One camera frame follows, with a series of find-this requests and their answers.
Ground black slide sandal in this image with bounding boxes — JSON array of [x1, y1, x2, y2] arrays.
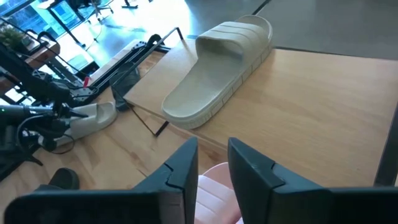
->
[[34, 167, 80, 192]]

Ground green background plant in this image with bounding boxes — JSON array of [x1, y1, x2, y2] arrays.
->
[[0, 27, 26, 53]]

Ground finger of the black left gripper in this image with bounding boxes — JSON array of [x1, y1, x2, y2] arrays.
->
[[62, 107, 90, 120]]

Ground pink slide sandal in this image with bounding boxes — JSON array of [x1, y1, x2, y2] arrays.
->
[[194, 161, 245, 224]]

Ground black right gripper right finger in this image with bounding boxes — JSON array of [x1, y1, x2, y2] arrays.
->
[[227, 137, 398, 224]]

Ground beige slide sandal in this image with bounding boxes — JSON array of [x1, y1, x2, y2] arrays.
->
[[160, 14, 274, 131], [52, 100, 119, 147]]

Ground brown background table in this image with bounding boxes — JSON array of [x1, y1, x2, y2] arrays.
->
[[23, 30, 62, 70]]

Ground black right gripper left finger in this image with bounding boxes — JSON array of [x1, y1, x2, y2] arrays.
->
[[4, 136, 199, 224]]

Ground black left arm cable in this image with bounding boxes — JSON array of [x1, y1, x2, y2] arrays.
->
[[17, 113, 75, 156]]

